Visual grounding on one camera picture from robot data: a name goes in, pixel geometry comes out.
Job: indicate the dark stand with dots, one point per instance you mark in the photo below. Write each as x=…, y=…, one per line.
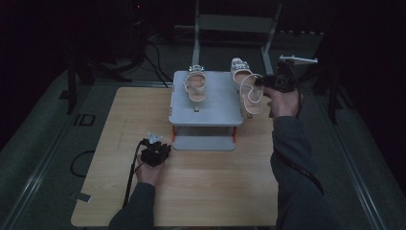
x=328, y=80

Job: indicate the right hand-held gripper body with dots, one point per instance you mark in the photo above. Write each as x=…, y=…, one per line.
x=282, y=80

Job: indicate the black tripod stand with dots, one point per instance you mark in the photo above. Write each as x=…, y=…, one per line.
x=75, y=83

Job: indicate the grey tape piece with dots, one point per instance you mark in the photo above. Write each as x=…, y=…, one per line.
x=84, y=197

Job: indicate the grey metal stand frame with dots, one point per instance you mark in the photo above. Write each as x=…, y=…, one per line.
x=236, y=24

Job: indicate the person's right hand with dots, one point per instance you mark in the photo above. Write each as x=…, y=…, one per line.
x=282, y=103

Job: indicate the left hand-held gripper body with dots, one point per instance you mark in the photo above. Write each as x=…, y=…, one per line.
x=154, y=153

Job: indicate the grey shoe rack orange posts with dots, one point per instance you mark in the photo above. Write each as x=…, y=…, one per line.
x=220, y=102

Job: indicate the person's left hand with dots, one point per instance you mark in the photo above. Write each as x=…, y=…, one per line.
x=150, y=174

